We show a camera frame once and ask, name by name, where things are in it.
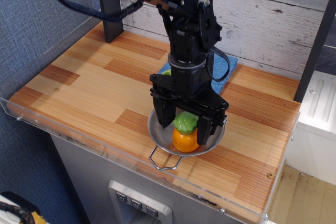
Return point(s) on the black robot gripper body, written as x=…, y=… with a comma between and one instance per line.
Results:
x=190, y=83

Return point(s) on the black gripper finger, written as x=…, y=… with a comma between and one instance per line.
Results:
x=165, y=110
x=205, y=128

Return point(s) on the orange toy carrot green top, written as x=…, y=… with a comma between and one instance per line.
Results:
x=184, y=135

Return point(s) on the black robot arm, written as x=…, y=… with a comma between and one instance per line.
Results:
x=193, y=32

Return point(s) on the clear acrylic table guard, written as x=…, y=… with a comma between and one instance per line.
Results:
x=96, y=97

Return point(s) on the silver toy fridge cabinet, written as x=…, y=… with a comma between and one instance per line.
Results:
x=91, y=170

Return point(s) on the silver water dispenser panel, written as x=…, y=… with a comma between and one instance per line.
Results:
x=132, y=206

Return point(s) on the white toy appliance top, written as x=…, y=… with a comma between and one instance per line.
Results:
x=317, y=109

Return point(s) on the yellow object bottom corner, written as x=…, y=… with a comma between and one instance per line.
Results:
x=38, y=219

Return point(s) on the grey spatula green handle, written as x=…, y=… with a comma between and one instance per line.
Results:
x=167, y=72

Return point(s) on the steel bowl with wire handles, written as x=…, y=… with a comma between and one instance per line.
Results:
x=162, y=137

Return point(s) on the dark left frame post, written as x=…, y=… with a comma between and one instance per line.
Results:
x=111, y=29

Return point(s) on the dark frame post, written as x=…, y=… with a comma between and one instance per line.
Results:
x=328, y=7
x=111, y=29

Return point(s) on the dark right frame post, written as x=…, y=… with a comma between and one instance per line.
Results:
x=328, y=7

